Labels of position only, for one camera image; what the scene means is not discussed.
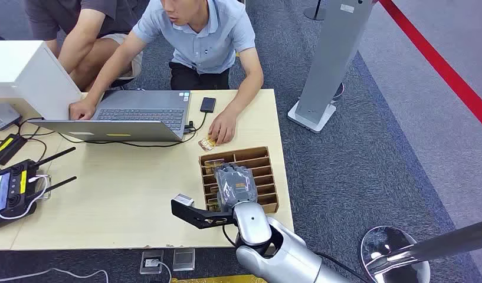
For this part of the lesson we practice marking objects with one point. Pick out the red barrier strip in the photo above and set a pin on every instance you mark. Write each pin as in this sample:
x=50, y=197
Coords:
x=440, y=66

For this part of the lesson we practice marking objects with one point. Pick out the brown wooden slotted card box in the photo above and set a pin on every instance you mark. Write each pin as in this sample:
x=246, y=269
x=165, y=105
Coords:
x=264, y=168

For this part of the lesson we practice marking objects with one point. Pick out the chrome stanchion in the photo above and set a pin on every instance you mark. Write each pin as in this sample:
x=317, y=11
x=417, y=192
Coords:
x=397, y=254

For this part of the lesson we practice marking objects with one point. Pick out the white box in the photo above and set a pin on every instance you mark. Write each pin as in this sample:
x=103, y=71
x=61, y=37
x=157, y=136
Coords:
x=25, y=74

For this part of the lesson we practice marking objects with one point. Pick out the dark stanchion base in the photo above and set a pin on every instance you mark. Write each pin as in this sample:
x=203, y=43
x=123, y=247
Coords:
x=315, y=12

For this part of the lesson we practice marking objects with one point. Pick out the grey floor socket plate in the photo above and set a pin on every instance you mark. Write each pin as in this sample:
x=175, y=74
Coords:
x=184, y=259

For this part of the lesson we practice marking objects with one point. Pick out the person's left hand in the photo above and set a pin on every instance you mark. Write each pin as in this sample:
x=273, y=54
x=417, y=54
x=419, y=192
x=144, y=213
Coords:
x=223, y=127

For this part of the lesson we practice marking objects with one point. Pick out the floor socket with plug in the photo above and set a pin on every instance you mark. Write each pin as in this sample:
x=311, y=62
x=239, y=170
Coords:
x=151, y=262

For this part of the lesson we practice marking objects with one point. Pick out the person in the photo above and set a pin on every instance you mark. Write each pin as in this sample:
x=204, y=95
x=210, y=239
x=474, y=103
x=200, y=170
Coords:
x=88, y=23
x=209, y=39

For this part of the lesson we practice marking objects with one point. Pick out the grey pillar stand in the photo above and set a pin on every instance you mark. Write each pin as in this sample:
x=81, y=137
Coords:
x=334, y=50

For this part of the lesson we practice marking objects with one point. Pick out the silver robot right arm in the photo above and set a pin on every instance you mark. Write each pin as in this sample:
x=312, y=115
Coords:
x=279, y=254

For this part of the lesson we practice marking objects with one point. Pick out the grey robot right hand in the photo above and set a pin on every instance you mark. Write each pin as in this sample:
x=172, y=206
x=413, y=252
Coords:
x=235, y=185

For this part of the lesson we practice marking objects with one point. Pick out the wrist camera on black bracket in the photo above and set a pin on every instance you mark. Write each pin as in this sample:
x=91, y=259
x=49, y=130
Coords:
x=193, y=215

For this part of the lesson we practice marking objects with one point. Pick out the black external drive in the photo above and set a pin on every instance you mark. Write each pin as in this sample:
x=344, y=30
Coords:
x=208, y=104

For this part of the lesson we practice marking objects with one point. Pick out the small grey box device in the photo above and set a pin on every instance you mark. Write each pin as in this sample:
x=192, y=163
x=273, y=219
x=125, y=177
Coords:
x=4, y=116

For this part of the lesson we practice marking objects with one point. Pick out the black remote controller with antennas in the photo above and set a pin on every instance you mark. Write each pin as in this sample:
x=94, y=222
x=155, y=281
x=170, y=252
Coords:
x=14, y=191

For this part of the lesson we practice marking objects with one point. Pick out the black device with yellow label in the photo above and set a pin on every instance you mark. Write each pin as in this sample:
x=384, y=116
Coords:
x=6, y=148

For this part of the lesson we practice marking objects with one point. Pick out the person's right hand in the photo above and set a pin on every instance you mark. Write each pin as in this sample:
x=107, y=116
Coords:
x=82, y=110

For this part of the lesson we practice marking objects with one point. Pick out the grey open laptop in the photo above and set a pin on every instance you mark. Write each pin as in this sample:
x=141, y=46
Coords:
x=147, y=113

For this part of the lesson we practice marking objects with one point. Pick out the yellow floor object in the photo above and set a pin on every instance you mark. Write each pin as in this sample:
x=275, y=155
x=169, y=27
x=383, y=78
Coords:
x=217, y=279

